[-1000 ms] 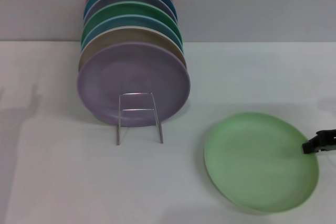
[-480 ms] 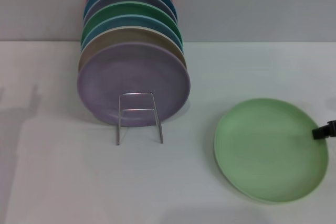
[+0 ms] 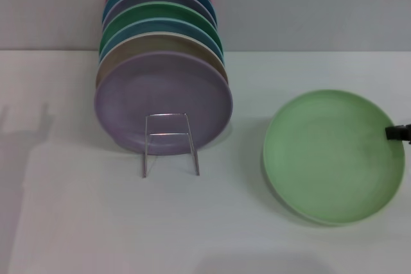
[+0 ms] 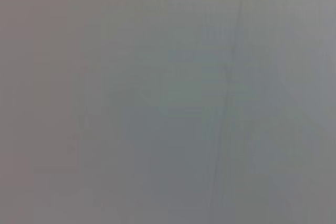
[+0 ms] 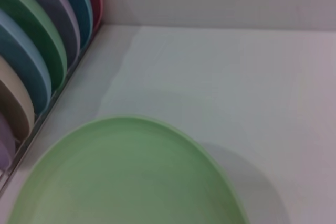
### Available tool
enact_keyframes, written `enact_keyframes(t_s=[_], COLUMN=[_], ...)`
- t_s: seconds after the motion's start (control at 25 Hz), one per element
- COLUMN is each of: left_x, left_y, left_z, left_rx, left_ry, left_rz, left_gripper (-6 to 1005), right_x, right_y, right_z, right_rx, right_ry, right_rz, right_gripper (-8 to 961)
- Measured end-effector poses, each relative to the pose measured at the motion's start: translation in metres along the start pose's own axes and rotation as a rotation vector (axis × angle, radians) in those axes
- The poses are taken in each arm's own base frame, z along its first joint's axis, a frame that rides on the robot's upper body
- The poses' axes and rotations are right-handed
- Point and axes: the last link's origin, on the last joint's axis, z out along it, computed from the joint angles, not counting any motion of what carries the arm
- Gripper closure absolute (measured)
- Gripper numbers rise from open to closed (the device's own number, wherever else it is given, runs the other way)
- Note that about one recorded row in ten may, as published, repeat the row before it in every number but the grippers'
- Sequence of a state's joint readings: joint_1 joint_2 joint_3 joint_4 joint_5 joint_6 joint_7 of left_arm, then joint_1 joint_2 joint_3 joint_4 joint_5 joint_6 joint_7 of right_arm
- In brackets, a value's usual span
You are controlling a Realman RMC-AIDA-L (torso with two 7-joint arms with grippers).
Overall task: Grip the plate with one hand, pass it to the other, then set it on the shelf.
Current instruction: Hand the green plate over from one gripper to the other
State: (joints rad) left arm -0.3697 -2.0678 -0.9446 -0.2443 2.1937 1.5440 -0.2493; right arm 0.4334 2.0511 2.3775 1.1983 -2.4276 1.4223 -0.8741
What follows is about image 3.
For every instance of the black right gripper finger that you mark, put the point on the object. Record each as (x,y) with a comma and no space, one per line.
(396,133)

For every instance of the light green plate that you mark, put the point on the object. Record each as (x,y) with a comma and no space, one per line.
(327,158)

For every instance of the lilac plate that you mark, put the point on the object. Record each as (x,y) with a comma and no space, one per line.
(160,88)

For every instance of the light blue plate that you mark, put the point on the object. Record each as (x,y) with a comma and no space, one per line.
(154,27)

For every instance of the dark green plate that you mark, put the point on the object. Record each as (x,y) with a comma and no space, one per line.
(160,11)

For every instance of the beige plate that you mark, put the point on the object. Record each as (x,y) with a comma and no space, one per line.
(144,44)

